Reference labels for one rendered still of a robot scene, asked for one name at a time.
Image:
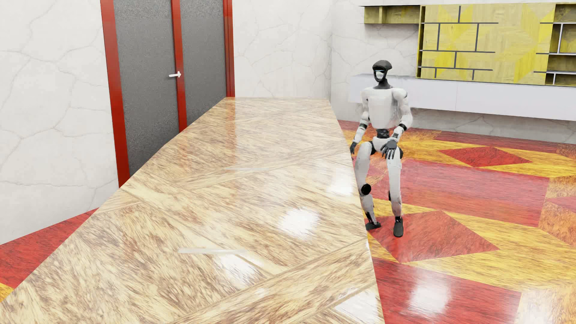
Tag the yellow wooden wall cabinet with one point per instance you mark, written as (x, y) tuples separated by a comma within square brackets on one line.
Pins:
[(486, 45)]

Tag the grey door leaf plain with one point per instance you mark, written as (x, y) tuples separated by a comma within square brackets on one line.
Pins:
[(203, 58)]

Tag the white long wall sideboard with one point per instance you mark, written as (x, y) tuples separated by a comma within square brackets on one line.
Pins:
[(495, 99)]

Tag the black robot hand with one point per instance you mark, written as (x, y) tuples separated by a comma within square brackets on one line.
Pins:
[(389, 147), (353, 147)]

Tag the glossy wooden conference table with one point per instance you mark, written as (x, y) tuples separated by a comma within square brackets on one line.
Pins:
[(234, 189)]

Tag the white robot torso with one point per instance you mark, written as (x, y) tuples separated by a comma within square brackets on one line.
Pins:
[(383, 108)]

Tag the grey door with red frame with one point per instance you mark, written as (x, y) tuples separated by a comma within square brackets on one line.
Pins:
[(178, 54)]

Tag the white right robot leg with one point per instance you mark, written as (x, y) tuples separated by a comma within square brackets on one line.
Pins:
[(365, 180)]

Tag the small yellow wall shelf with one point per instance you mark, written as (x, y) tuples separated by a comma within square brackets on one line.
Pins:
[(396, 14)]

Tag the black robot head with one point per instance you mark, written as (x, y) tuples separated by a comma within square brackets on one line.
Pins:
[(381, 69)]

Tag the white left robot leg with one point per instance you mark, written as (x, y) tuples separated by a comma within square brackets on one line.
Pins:
[(395, 189)]

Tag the white robot leg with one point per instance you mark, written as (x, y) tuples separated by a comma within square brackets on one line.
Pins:
[(395, 189), (365, 180)]

